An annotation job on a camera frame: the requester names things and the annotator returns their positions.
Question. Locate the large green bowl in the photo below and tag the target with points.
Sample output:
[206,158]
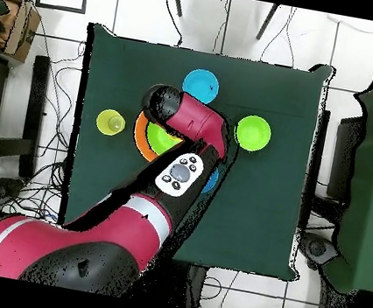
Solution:
[160,140]

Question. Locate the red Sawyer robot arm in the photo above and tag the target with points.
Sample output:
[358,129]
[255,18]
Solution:
[123,231]

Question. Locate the small ribbed blue bowl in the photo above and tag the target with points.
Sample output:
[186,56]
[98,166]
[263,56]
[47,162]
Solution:
[212,181]

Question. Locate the large orange bowl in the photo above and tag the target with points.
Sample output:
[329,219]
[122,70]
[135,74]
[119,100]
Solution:
[139,135]

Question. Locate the small green bowl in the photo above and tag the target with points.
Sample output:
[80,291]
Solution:
[252,133]

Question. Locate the small cyan bowl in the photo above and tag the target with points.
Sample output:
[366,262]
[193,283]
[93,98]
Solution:
[201,83]

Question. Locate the translucent yellow-green cup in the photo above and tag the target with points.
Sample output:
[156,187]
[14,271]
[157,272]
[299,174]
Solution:
[110,122]

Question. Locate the dark green tablecloth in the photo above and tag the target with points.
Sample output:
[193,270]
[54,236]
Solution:
[251,208]

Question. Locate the black camera tripod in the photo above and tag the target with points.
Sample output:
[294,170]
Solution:
[177,3]

